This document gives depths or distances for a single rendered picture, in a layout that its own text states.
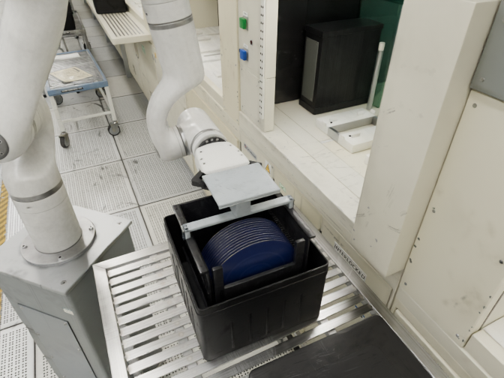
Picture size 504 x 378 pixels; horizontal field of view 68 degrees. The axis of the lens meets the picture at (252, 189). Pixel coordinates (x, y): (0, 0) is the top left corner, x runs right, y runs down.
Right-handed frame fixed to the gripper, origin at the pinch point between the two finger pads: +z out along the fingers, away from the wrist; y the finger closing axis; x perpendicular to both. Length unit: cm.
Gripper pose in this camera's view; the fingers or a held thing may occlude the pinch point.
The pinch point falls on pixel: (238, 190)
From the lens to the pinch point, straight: 72.1
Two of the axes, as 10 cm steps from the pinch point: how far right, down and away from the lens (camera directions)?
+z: 4.0, 5.5, -7.3
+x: 0.0, -8.0, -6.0
